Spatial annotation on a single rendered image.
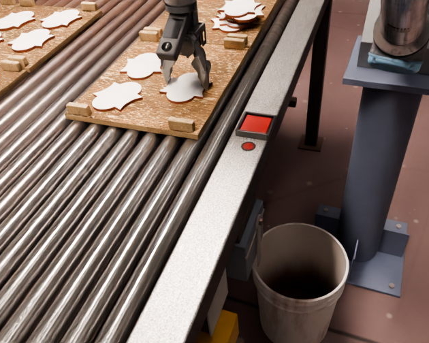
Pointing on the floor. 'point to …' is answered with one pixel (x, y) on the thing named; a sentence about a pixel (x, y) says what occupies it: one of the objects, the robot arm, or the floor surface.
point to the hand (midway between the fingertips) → (186, 86)
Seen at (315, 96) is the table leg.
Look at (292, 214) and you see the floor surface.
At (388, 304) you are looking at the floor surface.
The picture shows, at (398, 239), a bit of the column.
